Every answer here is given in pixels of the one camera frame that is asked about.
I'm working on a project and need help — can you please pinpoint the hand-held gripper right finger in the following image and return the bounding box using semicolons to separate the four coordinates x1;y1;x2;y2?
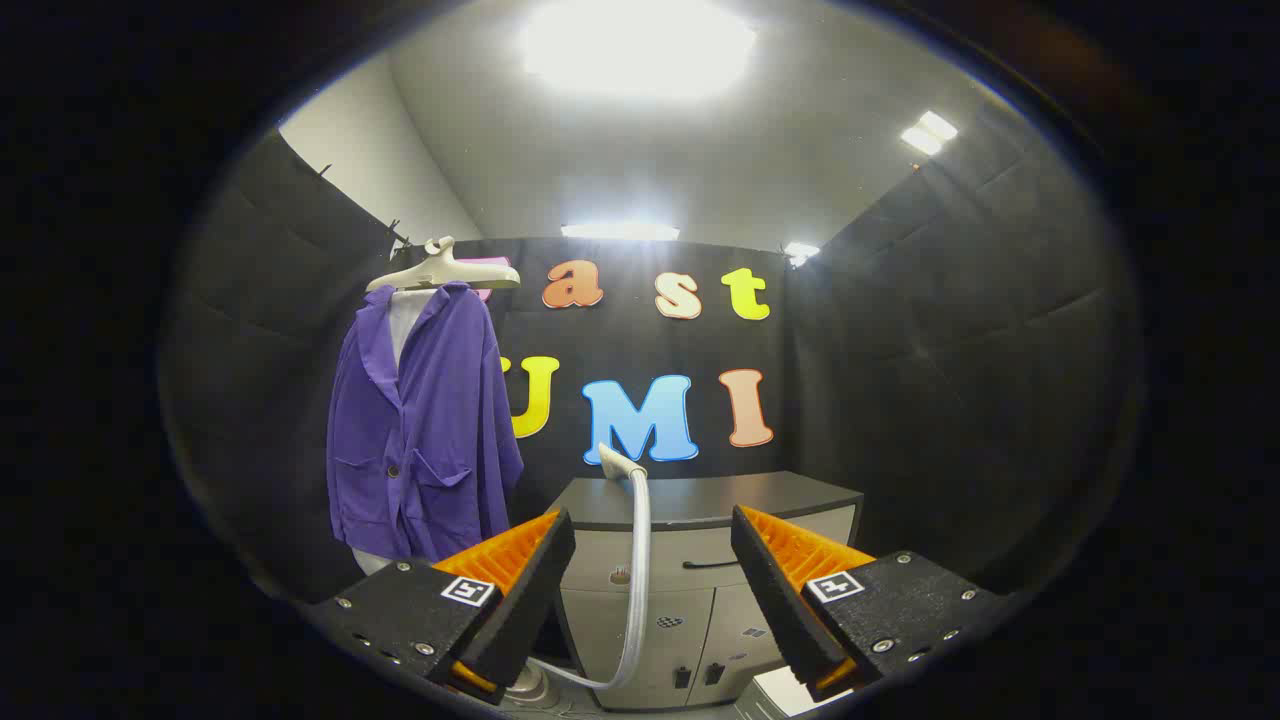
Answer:
730;504;1006;703

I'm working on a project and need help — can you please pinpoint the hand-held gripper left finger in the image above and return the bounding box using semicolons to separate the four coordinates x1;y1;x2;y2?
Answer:
305;508;578;706

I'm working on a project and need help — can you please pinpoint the white garment steamer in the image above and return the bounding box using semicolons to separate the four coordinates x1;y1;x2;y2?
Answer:
505;442;653;709

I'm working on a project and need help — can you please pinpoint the purple jacket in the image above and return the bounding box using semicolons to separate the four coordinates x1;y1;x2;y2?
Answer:
327;282;525;563

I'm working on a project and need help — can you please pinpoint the white clothes hanger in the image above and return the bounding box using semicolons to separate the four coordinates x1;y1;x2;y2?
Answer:
365;236;522;294

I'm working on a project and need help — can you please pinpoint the white sheet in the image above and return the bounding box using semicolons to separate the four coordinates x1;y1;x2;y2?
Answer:
750;665;831;719

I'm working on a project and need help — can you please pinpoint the grey cabinet with dark top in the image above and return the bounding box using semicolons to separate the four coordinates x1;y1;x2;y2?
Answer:
545;470;866;713

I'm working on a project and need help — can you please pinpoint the long strip ceiling light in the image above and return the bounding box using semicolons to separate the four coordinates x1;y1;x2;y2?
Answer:
560;222;681;242

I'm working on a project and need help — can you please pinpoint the large ceiling light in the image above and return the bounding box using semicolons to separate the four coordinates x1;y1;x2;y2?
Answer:
520;0;758;101

